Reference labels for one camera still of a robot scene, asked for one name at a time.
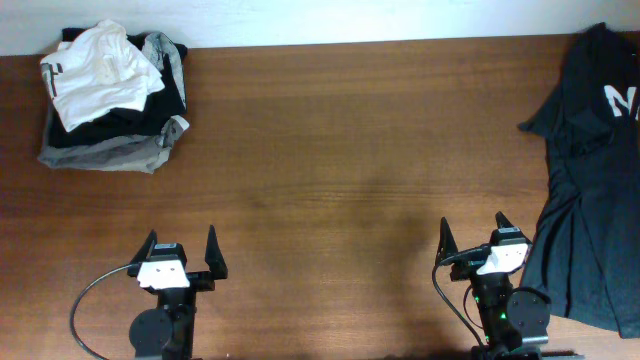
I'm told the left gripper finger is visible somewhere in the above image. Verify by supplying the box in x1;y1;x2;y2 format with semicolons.
205;225;228;279
131;230;157;264

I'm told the dark green Nike t-shirt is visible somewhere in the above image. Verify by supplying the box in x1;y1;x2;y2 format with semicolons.
518;23;639;339

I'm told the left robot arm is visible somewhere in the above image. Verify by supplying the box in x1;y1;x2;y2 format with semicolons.
127;226;228;360

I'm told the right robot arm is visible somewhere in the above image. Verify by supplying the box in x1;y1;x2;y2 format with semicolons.
432;212;550;360

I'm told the black folded garment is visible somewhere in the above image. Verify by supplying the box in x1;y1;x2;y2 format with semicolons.
44;32;188;148

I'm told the white folded t-shirt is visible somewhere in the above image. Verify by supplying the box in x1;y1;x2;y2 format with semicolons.
40;20;165;132

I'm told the right black cable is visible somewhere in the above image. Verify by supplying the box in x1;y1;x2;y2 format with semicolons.
431;244;494;351

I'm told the black cable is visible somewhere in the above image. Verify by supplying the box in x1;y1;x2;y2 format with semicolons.
431;244;494;351
69;263;141;360

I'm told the left black cable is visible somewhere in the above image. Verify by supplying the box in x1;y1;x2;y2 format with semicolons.
69;263;141;360

